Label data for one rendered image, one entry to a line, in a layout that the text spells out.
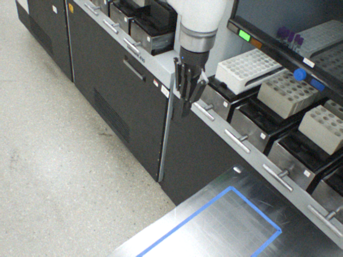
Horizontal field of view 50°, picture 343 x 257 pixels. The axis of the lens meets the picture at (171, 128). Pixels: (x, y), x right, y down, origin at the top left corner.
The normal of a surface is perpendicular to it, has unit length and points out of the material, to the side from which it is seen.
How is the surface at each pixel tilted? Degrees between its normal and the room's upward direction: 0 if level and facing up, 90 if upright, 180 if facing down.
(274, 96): 90
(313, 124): 90
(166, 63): 0
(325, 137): 90
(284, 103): 90
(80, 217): 0
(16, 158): 0
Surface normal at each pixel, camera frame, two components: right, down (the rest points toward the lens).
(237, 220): 0.11, -0.71
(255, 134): -0.80, 0.36
